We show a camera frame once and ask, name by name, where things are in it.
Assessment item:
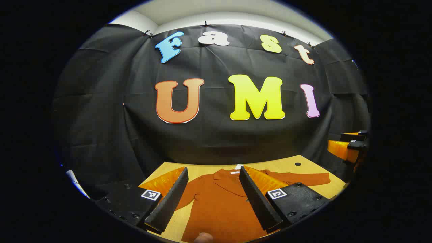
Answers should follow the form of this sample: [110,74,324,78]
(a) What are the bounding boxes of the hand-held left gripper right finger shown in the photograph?
[239,165,331,233]

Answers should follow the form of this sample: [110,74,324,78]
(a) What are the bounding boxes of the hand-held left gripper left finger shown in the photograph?
[94,167,189,233]

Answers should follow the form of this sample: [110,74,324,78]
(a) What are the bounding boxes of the orange button-up garment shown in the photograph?
[175,168,331,243]

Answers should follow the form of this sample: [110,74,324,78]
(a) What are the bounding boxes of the black backdrop cloth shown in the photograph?
[52,23,372,199]

